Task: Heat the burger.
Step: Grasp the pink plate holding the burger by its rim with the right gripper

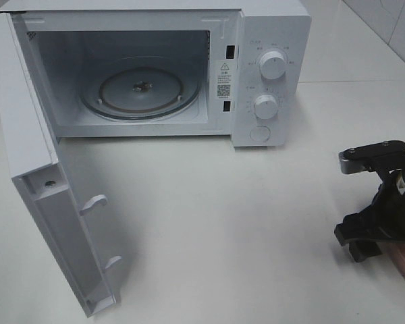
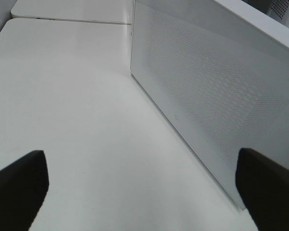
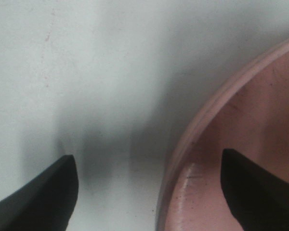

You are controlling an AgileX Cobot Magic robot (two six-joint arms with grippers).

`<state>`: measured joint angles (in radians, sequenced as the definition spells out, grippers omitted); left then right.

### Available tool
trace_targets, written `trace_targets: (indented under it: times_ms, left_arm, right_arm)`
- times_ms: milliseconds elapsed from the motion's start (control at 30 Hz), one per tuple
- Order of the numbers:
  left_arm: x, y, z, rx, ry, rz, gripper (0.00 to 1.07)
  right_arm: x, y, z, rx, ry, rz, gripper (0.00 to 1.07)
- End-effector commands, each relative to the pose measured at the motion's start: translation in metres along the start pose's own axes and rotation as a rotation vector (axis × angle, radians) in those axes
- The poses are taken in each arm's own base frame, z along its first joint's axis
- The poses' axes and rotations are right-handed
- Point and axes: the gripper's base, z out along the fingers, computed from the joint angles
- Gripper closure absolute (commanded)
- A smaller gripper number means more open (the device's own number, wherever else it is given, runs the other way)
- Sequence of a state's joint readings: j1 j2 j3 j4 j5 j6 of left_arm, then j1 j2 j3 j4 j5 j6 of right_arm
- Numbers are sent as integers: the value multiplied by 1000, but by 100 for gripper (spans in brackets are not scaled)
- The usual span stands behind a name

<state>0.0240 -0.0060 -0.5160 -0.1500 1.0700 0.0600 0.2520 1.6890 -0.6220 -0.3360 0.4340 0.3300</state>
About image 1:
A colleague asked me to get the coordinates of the glass microwave turntable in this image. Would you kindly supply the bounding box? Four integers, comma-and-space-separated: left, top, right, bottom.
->
80, 56, 207, 121

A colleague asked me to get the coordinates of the upper white microwave knob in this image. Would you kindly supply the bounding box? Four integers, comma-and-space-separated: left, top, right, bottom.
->
259, 49, 287, 80

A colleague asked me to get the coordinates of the round white door button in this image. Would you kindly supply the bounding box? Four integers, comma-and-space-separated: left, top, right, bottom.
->
250, 126, 271, 142

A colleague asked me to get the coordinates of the white microwave door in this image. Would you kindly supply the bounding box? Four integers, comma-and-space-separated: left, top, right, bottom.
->
0, 12, 116, 316

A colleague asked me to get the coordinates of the lower white microwave knob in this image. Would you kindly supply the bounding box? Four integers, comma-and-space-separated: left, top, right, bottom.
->
253, 94, 279, 119

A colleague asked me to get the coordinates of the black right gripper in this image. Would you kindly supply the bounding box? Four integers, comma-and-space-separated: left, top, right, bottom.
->
334, 166, 405, 263

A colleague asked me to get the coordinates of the white microwave oven body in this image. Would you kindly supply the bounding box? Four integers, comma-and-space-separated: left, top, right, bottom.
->
0, 1, 311, 147

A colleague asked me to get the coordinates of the white microwave knob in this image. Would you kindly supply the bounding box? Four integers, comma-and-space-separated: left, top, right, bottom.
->
253, 94, 279, 119
259, 49, 287, 80

